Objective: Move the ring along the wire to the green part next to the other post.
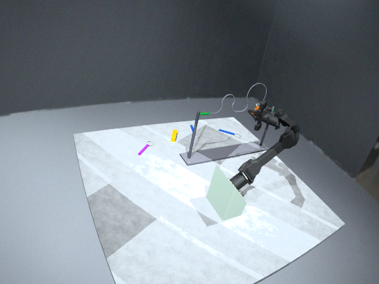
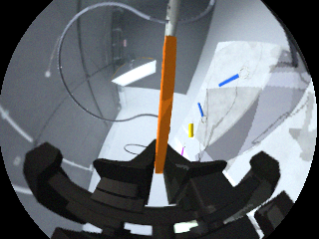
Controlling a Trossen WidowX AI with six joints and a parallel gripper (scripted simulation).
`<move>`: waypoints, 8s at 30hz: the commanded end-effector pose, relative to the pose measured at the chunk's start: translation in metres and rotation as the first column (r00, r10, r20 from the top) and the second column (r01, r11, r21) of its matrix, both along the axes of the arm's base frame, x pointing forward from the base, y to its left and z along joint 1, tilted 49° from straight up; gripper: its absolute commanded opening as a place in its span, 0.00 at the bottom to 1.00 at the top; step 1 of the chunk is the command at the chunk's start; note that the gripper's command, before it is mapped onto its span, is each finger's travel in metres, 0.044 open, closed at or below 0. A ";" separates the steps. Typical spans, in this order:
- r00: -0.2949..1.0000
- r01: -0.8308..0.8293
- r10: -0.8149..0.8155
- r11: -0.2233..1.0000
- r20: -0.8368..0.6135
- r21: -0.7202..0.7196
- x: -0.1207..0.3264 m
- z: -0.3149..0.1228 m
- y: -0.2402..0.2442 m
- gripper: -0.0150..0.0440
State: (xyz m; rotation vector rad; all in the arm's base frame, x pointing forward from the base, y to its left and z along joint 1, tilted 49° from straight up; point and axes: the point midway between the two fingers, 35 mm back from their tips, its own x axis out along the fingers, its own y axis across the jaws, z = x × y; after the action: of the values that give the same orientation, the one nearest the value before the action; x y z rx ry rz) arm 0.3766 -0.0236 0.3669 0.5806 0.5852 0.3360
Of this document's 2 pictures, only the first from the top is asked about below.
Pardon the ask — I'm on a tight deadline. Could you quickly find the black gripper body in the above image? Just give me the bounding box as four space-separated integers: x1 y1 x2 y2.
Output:
254 100 272 131

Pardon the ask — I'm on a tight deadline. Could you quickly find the yellow rectangular block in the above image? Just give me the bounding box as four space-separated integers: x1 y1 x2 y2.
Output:
171 130 177 142

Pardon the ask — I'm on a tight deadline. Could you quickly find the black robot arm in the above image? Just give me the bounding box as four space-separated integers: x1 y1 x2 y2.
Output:
228 109 300 191

